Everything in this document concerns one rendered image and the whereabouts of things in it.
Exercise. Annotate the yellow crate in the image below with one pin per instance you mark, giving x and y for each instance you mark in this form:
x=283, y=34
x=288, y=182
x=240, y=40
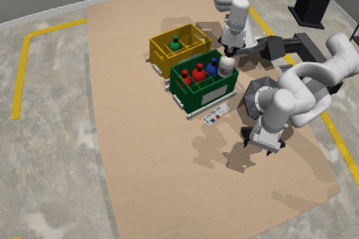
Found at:
x=191, y=43

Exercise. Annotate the white paper pick list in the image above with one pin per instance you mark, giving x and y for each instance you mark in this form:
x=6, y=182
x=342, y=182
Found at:
x=216, y=113

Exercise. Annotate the red bottle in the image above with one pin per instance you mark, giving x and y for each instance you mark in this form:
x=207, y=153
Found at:
x=198, y=74
x=186, y=78

